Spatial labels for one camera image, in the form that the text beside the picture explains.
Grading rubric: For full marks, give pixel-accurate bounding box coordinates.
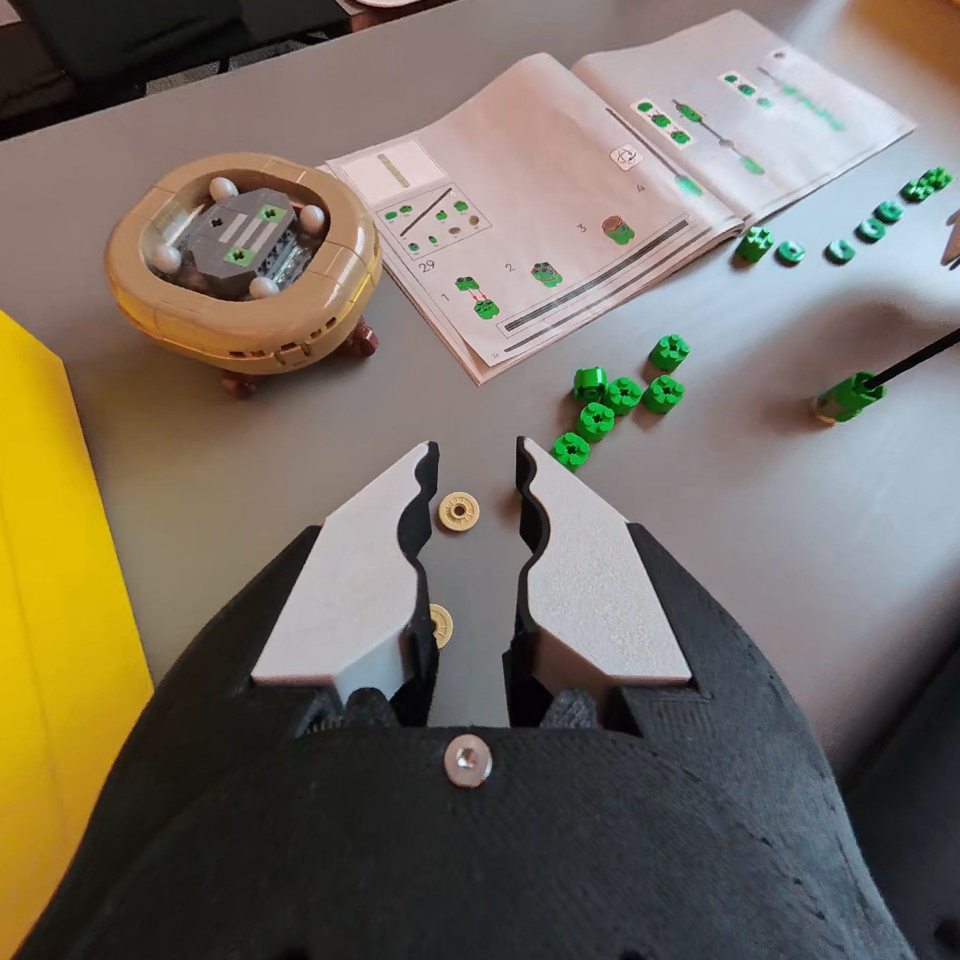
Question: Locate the open instruction booklet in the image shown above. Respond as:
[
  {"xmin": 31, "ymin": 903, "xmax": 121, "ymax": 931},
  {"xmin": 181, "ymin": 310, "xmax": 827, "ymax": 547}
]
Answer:
[{"xmin": 315, "ymin": 9, "xmax": 918, "ymax": 385}]

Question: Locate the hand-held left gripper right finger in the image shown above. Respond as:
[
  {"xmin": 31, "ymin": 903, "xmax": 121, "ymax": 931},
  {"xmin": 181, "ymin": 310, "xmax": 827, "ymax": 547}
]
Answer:
[{"xmin": 501, "ymin": 436, "xmax": 693, "ymax": 729}]

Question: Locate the green brick stack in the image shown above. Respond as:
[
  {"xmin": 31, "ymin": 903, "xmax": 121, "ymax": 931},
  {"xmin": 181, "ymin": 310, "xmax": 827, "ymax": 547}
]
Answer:
[{"xmin": 813, "ymin": 328, "xmax": 960, "ymax": 427}]

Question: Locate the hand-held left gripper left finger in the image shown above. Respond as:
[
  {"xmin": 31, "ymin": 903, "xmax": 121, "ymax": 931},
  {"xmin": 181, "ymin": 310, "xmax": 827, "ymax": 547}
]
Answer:
[{"xmin": 251, "ymin": 441, "xmax": 441, "ymax": 726}]

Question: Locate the yellow box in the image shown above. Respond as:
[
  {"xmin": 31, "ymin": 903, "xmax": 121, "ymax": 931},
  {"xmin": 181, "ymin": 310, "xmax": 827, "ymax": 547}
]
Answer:
[{"xmin": 0, "ymin": 309, "xmax": 155, "ymax": 960}]

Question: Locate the tan brick-built pot model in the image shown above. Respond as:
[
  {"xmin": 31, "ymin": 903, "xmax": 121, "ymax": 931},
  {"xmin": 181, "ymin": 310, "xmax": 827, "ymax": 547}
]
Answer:
[{"xmin": 103, "ymin": 152, "xmax": 385, "ymax": 397}]

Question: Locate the pile of green round bricks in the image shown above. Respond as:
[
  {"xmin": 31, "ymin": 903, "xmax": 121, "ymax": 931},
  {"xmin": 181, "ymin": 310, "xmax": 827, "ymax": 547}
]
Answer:
[{"xmin": 513, "ymin": 332, "xmax": 693, "ymax": 502}]

